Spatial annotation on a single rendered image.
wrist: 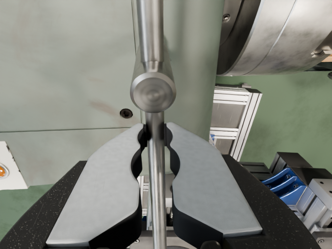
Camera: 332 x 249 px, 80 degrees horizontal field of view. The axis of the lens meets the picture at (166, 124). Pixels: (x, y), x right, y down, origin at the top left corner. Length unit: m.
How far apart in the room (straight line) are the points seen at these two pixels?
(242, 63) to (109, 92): 0.18
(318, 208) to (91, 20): 0.74
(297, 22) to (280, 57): 0.05
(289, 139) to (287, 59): 1.83
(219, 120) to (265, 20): 1.26
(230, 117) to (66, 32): 1.37
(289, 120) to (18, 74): 1.94
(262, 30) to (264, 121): 1.66
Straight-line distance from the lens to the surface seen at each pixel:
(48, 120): 0.26
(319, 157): 2.47
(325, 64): 1.08
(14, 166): 0.32
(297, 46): 0.31
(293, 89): 1.89
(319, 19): 0.30
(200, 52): 0.22
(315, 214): 0.79
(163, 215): 0.17
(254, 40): 0.27
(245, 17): 0.28
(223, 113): 1.47
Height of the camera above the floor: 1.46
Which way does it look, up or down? 61 degrees down
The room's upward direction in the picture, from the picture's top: 173 degrees clockwise
